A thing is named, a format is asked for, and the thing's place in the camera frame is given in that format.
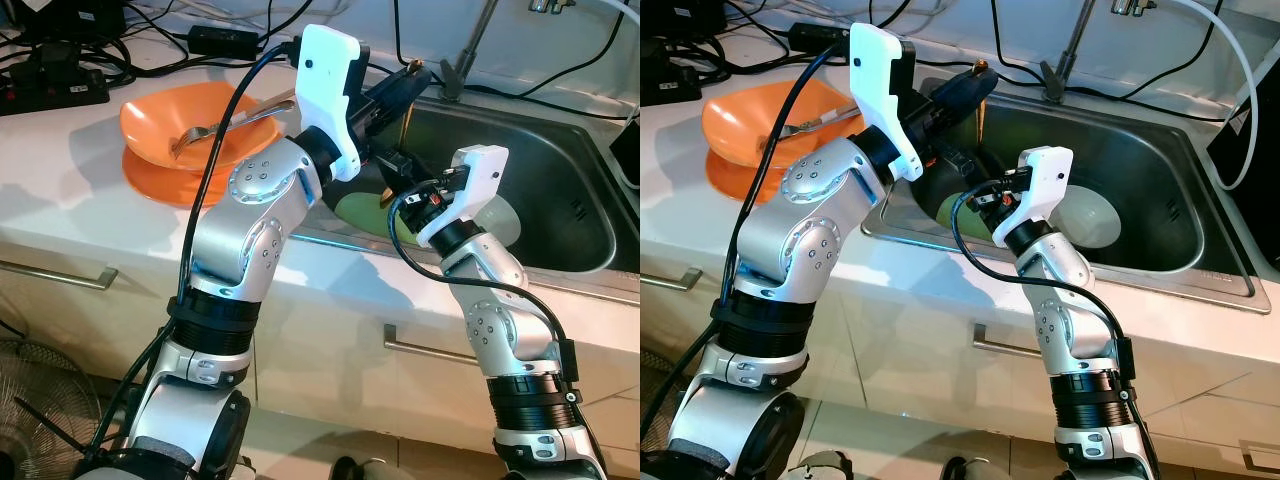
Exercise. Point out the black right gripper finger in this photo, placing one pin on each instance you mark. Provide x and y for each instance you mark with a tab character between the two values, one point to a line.
402	163
962	165

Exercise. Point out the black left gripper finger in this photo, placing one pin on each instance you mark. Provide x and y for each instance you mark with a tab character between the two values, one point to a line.
408	98
968	82
970	100
405	82

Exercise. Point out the silver metal spoon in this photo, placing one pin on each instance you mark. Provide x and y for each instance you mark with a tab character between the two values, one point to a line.
790	130
195	135

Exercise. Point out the orange plastic bowl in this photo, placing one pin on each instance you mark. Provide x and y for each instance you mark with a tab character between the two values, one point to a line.
160	120
740	115

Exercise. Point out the orange plastic plate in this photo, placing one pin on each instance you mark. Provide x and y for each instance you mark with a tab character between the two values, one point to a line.
160	185
740	182

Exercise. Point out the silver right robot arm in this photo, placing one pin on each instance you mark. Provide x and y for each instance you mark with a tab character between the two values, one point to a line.
1065	330
500	330

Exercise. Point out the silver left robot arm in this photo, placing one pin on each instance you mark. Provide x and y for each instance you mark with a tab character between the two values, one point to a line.
800	230
240	240

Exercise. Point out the white kitchen cabinet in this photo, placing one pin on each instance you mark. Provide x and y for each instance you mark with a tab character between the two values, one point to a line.
920	370
330	370

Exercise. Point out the green plate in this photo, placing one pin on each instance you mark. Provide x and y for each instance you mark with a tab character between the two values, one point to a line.
360	220
960	215

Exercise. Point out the dark metal faucet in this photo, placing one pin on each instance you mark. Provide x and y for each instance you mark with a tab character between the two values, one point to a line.
470	50
1070	50

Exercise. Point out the white bowl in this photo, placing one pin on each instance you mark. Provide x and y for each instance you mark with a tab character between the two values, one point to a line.
1095	220
505	225

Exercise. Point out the stainless steel sink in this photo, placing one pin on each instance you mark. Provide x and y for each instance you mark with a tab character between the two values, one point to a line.
540	160
1130	130

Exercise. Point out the black power adapter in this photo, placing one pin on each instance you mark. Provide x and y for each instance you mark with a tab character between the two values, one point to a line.
820	38
225	42

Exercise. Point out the black power strip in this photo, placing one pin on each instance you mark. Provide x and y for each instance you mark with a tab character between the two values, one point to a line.
660	80
50	90

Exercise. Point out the black box device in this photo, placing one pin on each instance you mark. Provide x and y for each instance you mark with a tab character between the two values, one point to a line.
685	18
80	20

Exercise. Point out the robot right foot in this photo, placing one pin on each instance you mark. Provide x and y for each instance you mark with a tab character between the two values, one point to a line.
365	470
978	470

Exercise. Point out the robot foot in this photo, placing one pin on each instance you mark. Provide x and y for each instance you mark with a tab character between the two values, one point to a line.
818	467
978	470
365	470

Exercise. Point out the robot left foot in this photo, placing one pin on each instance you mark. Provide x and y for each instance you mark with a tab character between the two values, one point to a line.
818	467

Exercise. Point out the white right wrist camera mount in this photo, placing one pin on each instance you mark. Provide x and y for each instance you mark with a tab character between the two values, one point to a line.
1040	190
475	190

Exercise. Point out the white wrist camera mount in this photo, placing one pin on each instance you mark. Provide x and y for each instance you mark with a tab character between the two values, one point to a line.
325	70
880	70
475	190
1040	190

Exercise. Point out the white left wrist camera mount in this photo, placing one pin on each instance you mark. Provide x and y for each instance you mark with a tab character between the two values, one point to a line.
325	70
880	70

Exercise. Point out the silver wall tap valve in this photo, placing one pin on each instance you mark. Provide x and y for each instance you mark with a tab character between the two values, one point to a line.
1132	5
550	5

